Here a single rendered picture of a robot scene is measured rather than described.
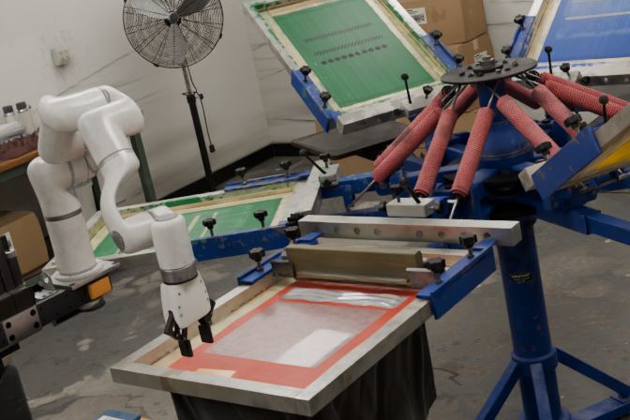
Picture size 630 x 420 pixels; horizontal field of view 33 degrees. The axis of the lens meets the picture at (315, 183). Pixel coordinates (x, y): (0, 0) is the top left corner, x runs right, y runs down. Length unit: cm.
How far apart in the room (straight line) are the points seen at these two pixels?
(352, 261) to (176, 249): 64
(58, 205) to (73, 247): 11
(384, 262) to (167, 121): 502
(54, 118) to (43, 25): 449
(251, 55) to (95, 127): 595
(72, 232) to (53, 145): 25
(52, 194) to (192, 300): 58
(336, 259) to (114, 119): 72
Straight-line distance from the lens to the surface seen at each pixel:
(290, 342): 253
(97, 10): 722
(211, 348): 260
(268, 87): 826
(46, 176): 269
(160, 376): 244
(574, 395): 412
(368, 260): 270
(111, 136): 235
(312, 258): 280
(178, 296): 226
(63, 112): 245
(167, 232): 221
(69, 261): 276
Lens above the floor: 195
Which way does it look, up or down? 15 degrees down
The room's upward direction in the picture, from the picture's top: 12 degrees counter-clockwise
